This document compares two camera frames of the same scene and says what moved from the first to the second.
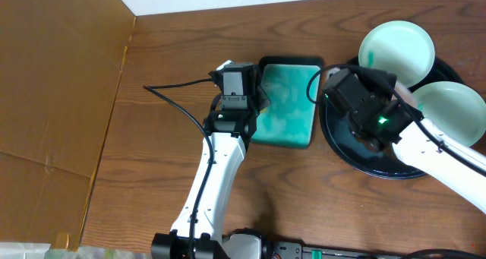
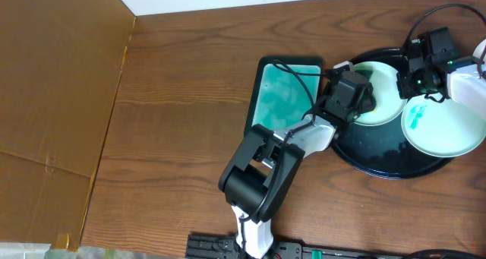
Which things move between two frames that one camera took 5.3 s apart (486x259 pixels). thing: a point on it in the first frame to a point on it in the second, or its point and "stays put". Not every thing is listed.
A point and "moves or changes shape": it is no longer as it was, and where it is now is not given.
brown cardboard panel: [62, 50] stays put
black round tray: [391, 162] stays put
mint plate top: [399, 48] moves or changes shape
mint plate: [452, 108] stays put
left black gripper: [262, 97] to [366, 100]
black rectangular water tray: [291, 84] stays put
